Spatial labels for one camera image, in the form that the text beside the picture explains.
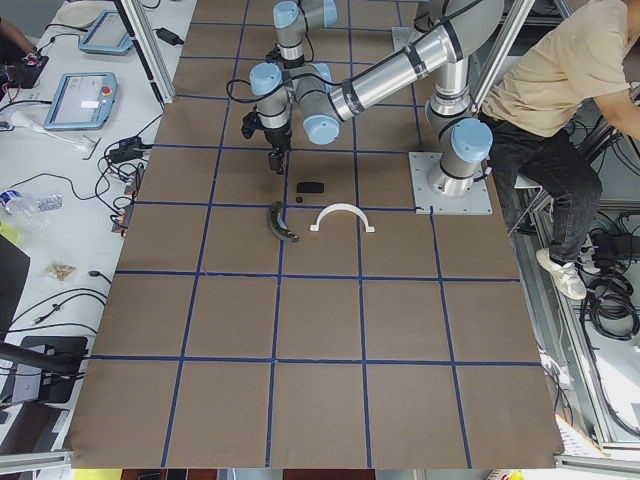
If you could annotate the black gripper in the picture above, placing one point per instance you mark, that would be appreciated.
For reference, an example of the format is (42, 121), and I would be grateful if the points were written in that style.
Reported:
(278, 138)

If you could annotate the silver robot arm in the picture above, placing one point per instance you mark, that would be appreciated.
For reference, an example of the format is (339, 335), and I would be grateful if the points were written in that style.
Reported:
(293, 21)
(444, 35)

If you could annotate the black rectangular plastic part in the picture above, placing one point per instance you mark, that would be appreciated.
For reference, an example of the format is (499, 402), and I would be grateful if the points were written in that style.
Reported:
(310, 187)

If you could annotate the dark curved brake shoe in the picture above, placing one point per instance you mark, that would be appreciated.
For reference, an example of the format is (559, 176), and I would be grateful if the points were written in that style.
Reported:
(277, 225)

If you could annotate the black power adapter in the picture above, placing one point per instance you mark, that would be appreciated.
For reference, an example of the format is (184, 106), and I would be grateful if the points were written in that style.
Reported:
(168, 36)

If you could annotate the near blue teach pendant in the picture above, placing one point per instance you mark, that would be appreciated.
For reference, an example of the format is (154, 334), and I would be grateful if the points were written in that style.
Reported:
(82, 101)

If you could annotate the blue teach pendant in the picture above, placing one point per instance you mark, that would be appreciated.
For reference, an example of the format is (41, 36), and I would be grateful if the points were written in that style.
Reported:
(107, 35)
(82, 101)

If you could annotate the far blue teach pendant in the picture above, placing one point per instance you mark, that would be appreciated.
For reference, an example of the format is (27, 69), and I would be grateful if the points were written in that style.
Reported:
(107, 35)

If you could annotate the small bag of nuts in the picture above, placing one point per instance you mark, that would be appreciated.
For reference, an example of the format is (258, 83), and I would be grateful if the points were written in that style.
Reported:
(59, 271)

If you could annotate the clear plastic water bottle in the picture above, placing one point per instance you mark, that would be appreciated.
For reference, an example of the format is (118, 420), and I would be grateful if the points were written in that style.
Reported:
(22, 210)

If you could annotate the black laptop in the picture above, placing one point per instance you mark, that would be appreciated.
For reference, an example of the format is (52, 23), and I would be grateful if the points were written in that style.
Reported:
(14, 269)

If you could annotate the person in beige shirt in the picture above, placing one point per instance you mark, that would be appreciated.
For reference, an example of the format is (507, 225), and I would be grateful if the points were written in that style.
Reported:
(528, 109)

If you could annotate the white curved plastic bracket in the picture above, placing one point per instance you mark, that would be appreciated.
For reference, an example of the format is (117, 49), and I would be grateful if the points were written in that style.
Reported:
(342, 209)

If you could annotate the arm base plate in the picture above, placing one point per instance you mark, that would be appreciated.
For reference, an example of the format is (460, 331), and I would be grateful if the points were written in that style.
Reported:
(436, 193)
(401, 36)

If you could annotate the aluminium frame post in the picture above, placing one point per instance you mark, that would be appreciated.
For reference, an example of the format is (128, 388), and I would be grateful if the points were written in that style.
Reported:
(140, 32)

